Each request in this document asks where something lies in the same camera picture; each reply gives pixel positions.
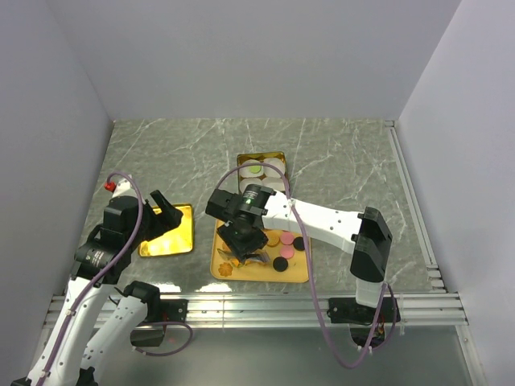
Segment round dotted biscuit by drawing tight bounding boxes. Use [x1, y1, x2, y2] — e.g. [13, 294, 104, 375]
[266, 231, 280, 247]

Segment gold tin lid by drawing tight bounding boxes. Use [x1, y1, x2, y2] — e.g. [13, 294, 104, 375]
[138, 203, 195, 258]

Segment dark green cookie tin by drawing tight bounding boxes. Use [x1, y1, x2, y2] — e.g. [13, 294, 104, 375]
[237, 151, 288, 193]

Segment green round cookie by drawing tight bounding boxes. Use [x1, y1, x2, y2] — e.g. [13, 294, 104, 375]
[246, 165, 262, 176]

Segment metal serving tongs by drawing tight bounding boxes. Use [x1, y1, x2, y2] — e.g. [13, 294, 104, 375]
[217, 248, 270, 268]

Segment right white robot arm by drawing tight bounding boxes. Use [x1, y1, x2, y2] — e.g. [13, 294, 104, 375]
[205, 184, 393, 321]

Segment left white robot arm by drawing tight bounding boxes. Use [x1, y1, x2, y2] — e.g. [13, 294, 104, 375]
[13, 188, 183, 385]

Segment swirl cookie bottom left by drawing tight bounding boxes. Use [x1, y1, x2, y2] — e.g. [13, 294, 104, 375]
[218, 262, 233, 277]

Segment pink sandwich cookie upper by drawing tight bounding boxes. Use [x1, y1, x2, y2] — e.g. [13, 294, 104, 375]
[280, 232, 295, 245]

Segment pink sandwich cookie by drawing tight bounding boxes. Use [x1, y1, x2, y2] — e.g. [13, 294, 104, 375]
[279, 245, 295, 260]
[280, 232, 295, 245]

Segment yellow plastic tray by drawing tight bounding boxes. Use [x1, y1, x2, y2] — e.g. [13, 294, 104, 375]
[210, 229, 310, 283]

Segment black sandwich cookie lower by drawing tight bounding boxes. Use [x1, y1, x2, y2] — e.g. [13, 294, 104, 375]
[273, 257, 289, 272]

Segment black sandwich cookie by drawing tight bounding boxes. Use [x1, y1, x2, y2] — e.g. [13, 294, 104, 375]
[273, 257, 289, 272]
[292, 236, 305, 251]

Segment pink sandwich cookie lower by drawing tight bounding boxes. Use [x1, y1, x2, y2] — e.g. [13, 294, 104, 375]
[279, 245, 295, 260]

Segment white paper cup front left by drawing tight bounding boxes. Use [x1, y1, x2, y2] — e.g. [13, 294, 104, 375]
[239, 179, 253, 193]

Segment white paper cup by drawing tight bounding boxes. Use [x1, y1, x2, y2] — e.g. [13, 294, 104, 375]
[238, 159, 264, 179]
[239, 179, 253, 193]
[262, 158, 286, 178]
[262, 177, 286, 191]

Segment black sandwich cookie right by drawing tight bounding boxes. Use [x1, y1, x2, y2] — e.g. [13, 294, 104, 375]
[292, 236, 305, 251]

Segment white paper cup front right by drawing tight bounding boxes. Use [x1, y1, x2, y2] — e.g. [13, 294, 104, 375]
[262, 177, 286, 191]

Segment white paper cup back left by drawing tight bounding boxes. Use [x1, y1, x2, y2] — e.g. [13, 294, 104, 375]
[238, 159, 264, 179]

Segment white paper cup back right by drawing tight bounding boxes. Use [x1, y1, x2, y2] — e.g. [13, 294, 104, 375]
[262, 158, 286, 178]

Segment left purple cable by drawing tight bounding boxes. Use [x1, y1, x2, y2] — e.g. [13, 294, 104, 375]
[39, 172, 196, 379]

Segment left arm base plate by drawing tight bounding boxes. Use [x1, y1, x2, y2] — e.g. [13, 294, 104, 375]
[130, 298, 188, 347]

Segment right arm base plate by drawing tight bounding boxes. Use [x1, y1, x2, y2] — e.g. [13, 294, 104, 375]
[327, 297, 401, 351]

